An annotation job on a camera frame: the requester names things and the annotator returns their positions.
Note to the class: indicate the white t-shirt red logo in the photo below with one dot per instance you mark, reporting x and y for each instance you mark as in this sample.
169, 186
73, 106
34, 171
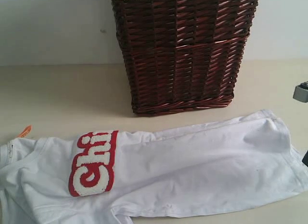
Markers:
108, 177

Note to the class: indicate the dark red wicker basket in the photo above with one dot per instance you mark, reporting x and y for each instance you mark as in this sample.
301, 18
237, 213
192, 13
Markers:
182, 55

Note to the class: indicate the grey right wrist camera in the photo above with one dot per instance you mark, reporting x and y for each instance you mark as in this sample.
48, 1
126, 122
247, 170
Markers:
301, 92

